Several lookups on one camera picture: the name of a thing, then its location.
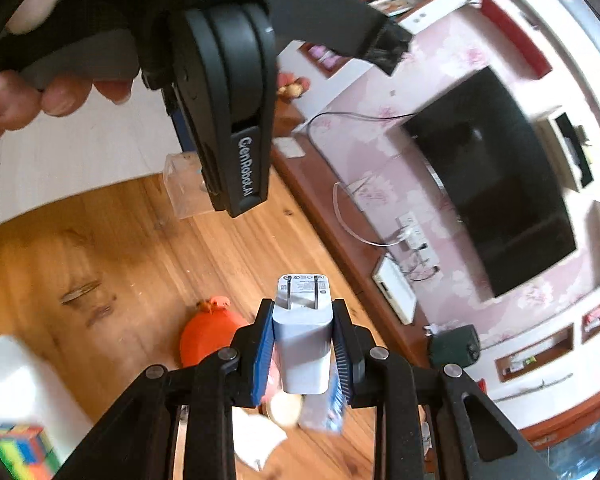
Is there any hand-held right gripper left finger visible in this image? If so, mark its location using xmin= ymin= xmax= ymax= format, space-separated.
xmin=55 ymin=298 xmax=276 ymax=480

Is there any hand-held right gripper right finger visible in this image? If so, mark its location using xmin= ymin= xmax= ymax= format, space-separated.
xmin=330 ymin=299 xmax=561 ymax=480

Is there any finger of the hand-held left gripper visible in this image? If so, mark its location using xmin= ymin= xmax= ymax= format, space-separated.
xmin=162 ymin=85 xmax=233 ymax=211

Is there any pink case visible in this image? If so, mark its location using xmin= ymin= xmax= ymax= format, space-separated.
xmin=261 ymin=355 xmax=287 ymax=403

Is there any white charger plug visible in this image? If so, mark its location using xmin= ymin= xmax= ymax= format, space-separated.
xmin=271 ymin=274 xmax=335 ymax=395

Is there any clear plastic case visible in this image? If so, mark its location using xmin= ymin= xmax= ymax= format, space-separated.
xmin=164 ymin=152 xmax=226 ymax=220

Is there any gold round compact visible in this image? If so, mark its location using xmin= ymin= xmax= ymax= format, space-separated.
xmin=267 ymin=392 xmax=305 ymax=428

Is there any clear box with blue label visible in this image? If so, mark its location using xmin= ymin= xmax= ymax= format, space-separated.
xmin=297 ymin=360 xmax=351 ymax=433

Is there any orange round case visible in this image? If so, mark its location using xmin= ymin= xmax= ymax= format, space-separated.
xmin=179 ymin=296 xmax=251 ymax=368

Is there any white plastic holder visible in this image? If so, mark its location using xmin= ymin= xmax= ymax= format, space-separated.
xmin=232 ymin=407 xmax=288 ymax=471

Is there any white plastic tray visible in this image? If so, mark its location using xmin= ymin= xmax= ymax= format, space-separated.
xmin=0 ymin=335 xmax=93 ymax=480

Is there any colourful puzzle cube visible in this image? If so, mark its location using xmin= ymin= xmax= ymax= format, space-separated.
xmin=0 ymin=422 xmax=61 ymax=480

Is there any person's left hand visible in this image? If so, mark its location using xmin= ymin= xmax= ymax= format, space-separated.
xmin=0 ymin=0 xmax=133 ymax=147

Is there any bowl of fruit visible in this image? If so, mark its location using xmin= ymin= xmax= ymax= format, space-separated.
xmin=277 ymin=72 xmax=312 ymax=98

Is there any wooden side cabinet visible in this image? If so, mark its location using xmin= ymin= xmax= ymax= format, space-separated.
xmin=272 ymin=95 xmax=306 ymax=138

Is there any grey flat pad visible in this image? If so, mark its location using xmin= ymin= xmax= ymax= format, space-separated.
xmin=275 ymin=136 xmax=306 ymax=160

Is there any white set-top box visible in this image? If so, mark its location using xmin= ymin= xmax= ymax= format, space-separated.
xmin=371 ymin=255 xmax=418 ymax=325

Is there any dark air fryer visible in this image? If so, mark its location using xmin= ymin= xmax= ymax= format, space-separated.
xmin=426 ymin=324 xmax=482 ymax=368

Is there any grey long stick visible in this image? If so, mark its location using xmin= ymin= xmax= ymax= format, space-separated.
xmin=495 ymin=372 xmax=576 ymax=401

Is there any black television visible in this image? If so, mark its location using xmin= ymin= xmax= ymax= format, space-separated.
xmin=402 ymin=66 xmax=578 ymax=298

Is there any white cable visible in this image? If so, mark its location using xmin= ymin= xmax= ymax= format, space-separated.
xmin=332 ymin=177 xmax=406 ymax=248

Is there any black television cable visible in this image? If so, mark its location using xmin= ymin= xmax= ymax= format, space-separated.
xmin=307 ymin=111 xmax=416 ymax=151

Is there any white wall socket panel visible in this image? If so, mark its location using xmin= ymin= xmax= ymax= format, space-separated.
xmin=396 ymin=212 xmax=428 ymax=252

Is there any picture frame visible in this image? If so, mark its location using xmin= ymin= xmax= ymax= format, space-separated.
xmin=375 ymin=0 xmax=413 ymax=17

